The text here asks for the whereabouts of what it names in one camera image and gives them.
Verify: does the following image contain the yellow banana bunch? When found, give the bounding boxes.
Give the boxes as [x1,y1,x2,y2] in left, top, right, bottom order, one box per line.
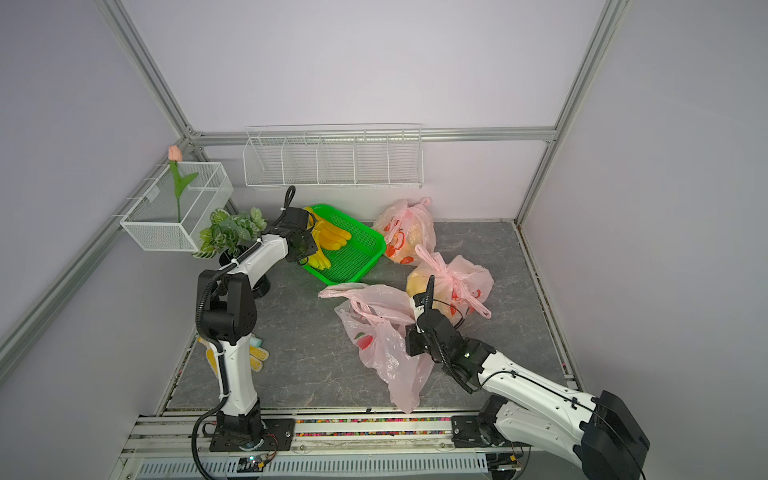
[305,207,352,251]
[307,249,331,271]

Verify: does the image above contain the printed pink plastic bag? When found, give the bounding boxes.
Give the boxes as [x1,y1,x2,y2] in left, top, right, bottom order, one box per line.
[406,245,494,325]
[373,197,437,266]

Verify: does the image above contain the plain pink plastic bag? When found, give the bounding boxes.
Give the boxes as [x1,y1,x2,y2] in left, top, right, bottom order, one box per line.
[318,283,434,414]

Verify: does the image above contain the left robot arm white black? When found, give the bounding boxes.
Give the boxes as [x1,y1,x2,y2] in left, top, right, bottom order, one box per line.
[195,207,317,451]

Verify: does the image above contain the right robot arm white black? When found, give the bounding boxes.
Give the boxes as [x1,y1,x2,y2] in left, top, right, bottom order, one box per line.
[406,307,650,479]

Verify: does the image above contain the yellow banana bunch in basket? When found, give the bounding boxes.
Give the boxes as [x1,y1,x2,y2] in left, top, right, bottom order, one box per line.
[305,207,352,251]

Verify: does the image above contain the green plastic basket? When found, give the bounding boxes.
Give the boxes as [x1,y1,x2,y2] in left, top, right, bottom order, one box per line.
[303,204,386,285]

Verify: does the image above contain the green potted plant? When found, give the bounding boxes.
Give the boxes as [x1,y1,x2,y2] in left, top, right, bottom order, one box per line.
[192,208,267,259]

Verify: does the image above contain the yellow white work glove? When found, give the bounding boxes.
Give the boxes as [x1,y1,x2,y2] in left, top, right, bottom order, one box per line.
[197,335,269,377]

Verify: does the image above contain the pink artificial tulip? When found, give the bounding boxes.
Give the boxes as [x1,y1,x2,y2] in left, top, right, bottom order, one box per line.
[168,145,199,223]

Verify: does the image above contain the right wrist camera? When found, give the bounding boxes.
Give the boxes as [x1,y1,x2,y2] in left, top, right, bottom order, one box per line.
[411,292,426,320]

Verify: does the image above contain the white wire shelf back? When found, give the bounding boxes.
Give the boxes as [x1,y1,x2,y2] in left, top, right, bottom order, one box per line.
[243,123,424,188]

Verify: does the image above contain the white wire basket left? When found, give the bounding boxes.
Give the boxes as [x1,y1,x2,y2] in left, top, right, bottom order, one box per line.
[120,161,233,253]

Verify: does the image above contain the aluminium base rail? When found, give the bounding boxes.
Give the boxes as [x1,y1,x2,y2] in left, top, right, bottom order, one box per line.
[110,408,534,479]

